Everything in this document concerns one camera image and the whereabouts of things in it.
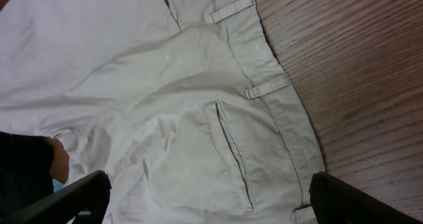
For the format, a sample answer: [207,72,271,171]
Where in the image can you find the light blue garment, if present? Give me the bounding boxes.
[52,178,93,218]

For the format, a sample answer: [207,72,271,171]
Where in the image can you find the black t-shirt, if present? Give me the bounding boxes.
[1,132,54,217]

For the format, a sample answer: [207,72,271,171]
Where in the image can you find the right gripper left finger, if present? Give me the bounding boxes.
[1,170,111,224]

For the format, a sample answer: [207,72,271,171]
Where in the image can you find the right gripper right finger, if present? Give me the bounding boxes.
[309,172,422,224]

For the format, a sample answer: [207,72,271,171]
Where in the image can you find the beige khaki shorts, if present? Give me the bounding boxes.
[1,0,325,223]

